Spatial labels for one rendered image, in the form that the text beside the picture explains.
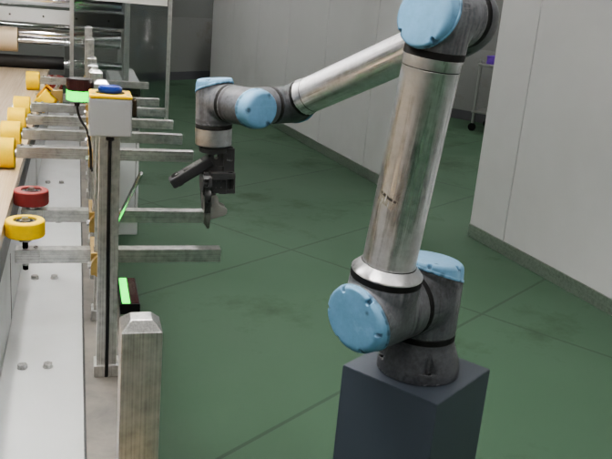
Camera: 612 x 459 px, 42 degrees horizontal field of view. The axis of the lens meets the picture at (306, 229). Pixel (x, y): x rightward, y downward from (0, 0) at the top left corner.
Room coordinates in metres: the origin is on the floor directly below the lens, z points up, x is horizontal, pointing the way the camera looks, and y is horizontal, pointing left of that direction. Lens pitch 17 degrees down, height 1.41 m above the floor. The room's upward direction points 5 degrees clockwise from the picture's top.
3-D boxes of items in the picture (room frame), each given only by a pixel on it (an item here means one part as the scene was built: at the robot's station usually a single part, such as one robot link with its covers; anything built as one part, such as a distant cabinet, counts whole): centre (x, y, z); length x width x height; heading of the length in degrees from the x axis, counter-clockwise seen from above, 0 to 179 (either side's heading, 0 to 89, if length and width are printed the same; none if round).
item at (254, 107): (1.88, 0.16, 1.14); 0.12 x 0.12 x 0.09; 47
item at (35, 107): (2.84, 0.79, 0.95); 0.50 x 0.04 x 0.04; 107
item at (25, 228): (1.59, 0.59, 0.85); 0.08 x 0.08 x 0.11
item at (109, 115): (1.35, 0.35, 1.18); 0.07 x 0.07 x 0.08; 17
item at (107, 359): (1.35, 0.35, 0.93); 0.05 x 0.05 x 0.45; 17
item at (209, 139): (1.96, 0.25, 1.05); 0.10 x 0.09 x 0.05; 16
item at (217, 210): (1.94, 0.23, 0.86); 0.06 x 0.03 x 0.09; 106
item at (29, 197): (1.83, 0.66, 0.85); 0.08 x 0.08 x 0.11
